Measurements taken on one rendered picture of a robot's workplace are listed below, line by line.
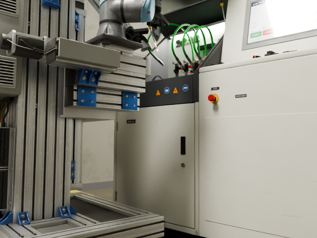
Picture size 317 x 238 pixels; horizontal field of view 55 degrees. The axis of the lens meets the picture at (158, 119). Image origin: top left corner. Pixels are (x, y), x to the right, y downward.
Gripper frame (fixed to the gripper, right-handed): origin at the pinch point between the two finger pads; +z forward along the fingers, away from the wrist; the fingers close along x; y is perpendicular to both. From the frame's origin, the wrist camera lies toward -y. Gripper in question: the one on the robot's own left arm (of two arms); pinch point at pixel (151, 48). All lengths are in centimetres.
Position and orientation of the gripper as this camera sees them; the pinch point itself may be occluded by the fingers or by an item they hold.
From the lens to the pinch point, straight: 217.2
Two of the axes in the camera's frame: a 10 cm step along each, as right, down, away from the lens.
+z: 7.0, 7.1, -0.4
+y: -6.7, 6.5, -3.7
